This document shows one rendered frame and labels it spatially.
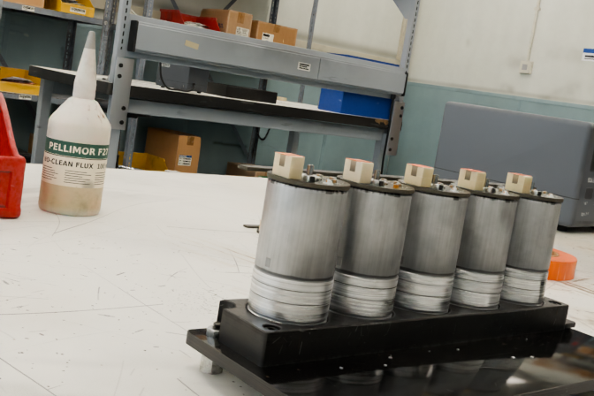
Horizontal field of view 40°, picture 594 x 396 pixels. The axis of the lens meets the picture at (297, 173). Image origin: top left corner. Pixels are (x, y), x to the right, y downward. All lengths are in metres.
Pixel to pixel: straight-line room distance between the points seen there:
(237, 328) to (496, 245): 0.10
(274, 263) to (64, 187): 0.23
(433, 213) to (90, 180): 0.23
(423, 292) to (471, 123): 0.51
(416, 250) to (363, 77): 3.06
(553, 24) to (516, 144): 5.05
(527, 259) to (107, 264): 0.17
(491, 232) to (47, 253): 0.19
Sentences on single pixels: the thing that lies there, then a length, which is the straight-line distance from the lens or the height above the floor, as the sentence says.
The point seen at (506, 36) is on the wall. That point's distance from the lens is 5.99.
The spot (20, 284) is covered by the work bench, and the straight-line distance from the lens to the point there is 0.32.
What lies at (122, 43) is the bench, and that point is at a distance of 2.73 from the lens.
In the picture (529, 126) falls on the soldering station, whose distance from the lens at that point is 0.74.
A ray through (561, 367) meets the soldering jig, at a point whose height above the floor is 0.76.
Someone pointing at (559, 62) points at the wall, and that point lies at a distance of 5.71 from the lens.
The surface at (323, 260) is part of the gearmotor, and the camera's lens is 0.24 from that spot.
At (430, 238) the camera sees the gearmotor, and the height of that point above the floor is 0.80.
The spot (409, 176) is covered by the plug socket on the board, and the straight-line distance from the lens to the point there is 0.27.
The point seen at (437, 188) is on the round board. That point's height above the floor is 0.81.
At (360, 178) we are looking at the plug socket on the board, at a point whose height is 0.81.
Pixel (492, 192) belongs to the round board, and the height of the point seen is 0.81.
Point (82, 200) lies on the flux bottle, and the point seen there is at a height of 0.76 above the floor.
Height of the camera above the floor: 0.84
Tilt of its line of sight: 6 degrees down
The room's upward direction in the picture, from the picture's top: 9 degrees clockwise
